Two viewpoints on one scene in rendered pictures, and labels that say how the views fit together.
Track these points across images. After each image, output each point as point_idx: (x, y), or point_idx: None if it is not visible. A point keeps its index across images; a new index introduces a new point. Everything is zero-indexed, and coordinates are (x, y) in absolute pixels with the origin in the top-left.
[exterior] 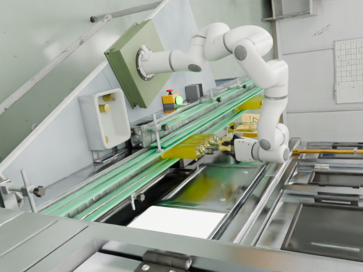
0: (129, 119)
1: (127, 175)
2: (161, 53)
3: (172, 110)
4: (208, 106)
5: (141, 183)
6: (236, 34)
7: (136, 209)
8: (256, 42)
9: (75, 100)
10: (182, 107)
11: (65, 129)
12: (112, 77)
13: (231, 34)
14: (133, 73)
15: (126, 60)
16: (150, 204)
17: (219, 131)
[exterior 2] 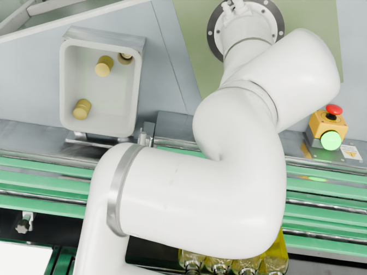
0: (189, 107)
1: (21, 184)
2: (238, 30)
3: (288, 148)
4: None
5: (60, 210)
6: (207, 118)
7: (72, 231)
8: (137, 199)
9: (64, 29)
10: (318, 158)
11: (31, 62)
12: (174, 23)
13: (204, 106)
14: (192, 37)
15: (180, 5)
16: (57, 245)
17: None
